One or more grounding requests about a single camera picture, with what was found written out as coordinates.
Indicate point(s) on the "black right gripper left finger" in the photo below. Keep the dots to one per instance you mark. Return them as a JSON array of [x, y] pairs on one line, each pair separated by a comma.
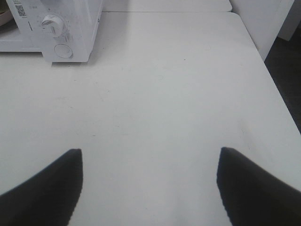
[[47, 198]]

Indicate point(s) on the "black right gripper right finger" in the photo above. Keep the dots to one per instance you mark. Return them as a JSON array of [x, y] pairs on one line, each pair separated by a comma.
[[253, 197]]

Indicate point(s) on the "white microwave oven body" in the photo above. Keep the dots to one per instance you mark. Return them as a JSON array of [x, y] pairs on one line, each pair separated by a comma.
[[81, 19]]

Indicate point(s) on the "white round door button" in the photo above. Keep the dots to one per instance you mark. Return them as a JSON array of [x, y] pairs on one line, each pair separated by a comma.
[[63, 51]]

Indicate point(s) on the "white warning label sticker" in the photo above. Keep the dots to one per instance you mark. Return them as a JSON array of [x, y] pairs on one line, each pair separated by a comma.
[[19, 8]]

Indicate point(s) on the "pink speckled plate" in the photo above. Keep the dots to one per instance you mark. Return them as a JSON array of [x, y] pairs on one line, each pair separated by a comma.
[[5, 17]]

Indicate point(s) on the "white lower timer knob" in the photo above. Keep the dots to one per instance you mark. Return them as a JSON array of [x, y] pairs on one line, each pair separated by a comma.
[[53, 25]]

